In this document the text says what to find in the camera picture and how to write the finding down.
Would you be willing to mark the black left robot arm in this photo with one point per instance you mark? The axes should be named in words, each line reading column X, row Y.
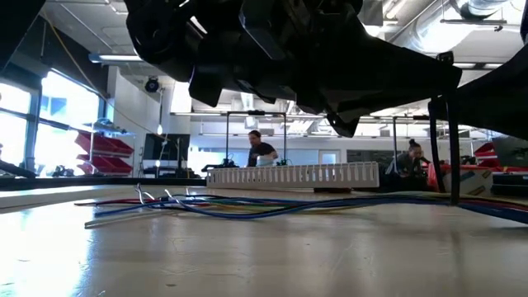
column 156, row 37

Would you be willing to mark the red bin shelf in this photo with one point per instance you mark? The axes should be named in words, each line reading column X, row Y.
column 103, row 146

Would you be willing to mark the ceiling light bar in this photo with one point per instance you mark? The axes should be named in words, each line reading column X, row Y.
column 119, row 58

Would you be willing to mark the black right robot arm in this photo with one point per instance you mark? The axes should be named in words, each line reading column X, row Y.
column 525, row 20

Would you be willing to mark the black spotlight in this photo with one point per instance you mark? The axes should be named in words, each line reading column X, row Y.
column 152, row 85

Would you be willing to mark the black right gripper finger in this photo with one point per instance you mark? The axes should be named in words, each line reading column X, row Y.
column 478, row 103

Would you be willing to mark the black monitor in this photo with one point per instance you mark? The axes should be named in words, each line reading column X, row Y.
column 165, row 146

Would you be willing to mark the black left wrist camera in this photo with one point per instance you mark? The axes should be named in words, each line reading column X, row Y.
column 206, row 88

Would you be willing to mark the black aluminium table frame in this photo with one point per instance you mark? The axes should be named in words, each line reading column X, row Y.
column 103, row 182

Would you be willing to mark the person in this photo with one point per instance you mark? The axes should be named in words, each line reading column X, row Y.
column 406, row 163
column 262, row 152

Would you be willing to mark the orange tape dispenser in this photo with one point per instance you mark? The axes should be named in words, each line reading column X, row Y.
column 435, row 177

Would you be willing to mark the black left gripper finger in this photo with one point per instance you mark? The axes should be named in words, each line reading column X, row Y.
column 392, row 82
column 345, row 125

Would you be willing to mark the black station frame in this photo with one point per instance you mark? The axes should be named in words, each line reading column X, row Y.
column 255, row 112
column 394, row 140

